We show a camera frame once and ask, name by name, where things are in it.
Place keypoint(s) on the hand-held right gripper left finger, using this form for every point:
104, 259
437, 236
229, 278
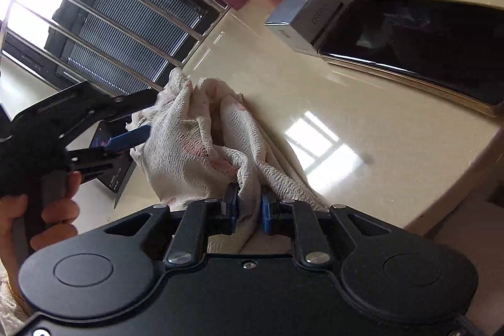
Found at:
233, 207

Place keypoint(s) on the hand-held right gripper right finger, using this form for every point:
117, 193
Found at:
267, 213

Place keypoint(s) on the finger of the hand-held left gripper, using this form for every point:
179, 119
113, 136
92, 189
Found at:
138, 100
130, 136

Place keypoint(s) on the white waffle cloth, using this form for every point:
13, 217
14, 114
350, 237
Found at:
185, 147

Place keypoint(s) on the person's left hand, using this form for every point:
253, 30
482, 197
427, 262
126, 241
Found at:
59, 213

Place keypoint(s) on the black flat box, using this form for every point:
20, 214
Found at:
118, 170

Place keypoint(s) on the metal window grille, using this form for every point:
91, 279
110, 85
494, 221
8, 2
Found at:
118, 5

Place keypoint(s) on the white lace cloth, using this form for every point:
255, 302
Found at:
10, 300

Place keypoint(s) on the silver cardboard box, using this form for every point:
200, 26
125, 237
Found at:
303, 21

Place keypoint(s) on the black smartphone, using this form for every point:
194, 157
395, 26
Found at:
425, 44

